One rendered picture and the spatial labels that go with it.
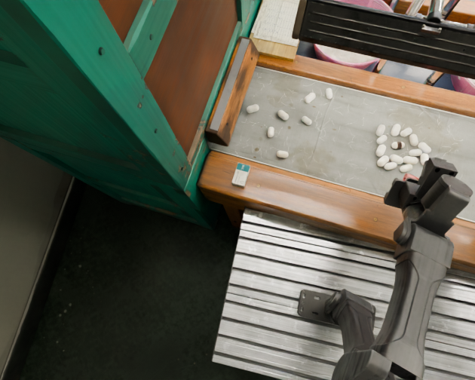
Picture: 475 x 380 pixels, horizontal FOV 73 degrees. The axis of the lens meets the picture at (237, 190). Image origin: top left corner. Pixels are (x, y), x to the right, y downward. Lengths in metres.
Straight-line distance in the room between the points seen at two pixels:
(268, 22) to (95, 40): 0.78
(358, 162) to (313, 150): 0.13
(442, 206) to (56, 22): 0.60
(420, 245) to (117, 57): 0.53
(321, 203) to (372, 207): 0.13
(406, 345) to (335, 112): 0.66
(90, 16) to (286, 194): 0.63
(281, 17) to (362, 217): 0.65
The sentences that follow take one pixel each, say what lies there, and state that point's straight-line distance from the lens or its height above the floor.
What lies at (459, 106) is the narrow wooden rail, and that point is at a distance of 1.11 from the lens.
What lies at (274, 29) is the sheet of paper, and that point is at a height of 0.78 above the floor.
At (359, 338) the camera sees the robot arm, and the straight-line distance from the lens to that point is 0.68.
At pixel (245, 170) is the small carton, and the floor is 0.79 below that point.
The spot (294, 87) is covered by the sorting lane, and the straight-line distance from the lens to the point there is 1.03.
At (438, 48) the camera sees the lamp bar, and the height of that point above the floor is 1.08.
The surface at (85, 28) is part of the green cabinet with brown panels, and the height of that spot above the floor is 1.35.
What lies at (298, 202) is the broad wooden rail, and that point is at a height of 0.76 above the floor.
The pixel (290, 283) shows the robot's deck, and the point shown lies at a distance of 0.94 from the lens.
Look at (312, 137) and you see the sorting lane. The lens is 0.96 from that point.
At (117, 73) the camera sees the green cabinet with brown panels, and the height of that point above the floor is 1.27.
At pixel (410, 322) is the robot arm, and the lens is 0.57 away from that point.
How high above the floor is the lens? 1.60
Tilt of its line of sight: 75 degrees down
